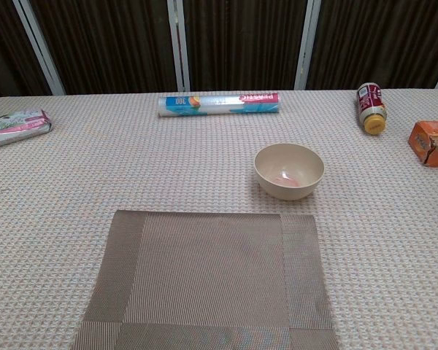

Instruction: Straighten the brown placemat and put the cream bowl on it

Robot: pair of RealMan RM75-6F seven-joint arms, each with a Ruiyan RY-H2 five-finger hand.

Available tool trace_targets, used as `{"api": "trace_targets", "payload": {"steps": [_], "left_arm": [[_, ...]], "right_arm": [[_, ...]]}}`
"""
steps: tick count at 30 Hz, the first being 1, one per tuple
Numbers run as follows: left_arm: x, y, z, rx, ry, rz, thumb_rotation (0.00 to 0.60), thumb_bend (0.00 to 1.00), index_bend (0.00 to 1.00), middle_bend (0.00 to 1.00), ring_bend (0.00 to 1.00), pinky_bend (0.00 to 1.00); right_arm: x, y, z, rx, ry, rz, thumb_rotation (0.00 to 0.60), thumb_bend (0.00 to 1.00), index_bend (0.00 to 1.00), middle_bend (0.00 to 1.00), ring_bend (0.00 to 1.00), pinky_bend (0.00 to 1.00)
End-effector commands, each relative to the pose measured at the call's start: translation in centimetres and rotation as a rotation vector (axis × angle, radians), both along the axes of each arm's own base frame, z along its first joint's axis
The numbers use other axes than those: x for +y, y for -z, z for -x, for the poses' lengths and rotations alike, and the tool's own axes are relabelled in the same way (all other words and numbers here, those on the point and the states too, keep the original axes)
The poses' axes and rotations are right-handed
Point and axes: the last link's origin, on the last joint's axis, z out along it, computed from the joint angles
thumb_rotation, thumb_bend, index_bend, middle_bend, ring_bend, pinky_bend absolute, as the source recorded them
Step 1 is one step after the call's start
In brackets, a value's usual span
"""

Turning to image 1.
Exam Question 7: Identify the pink tissue pack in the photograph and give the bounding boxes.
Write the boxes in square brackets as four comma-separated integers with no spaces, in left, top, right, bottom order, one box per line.
[0,108,53,151]

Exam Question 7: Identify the dark brown curtain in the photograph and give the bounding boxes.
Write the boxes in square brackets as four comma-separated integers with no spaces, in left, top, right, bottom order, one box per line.
[0,0,438,101]

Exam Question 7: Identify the white double frame post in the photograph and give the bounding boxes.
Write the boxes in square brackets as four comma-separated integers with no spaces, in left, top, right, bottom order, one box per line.
[166,0,191,93]

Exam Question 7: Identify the yellow capped bottle red label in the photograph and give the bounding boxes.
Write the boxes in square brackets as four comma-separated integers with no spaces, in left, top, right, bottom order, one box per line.
[356,82,388,137]

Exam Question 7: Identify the beige round bowl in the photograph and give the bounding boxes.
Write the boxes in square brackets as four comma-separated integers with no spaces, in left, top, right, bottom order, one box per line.
[254,142,325,201]

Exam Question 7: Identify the beige checked tablecloth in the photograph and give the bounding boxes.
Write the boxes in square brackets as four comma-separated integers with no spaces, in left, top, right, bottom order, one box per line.
[0,88,438,350]

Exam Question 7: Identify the orange cardboard box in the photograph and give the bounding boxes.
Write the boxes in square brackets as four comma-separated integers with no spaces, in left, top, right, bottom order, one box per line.
[407,120,438,168]

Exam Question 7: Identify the plastic wrap roll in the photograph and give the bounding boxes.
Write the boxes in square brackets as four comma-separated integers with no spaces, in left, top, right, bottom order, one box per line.
[158,91,280,118]

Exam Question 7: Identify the brown woven placemat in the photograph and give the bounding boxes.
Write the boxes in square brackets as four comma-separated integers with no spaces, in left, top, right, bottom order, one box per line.
[69,209,339,350]

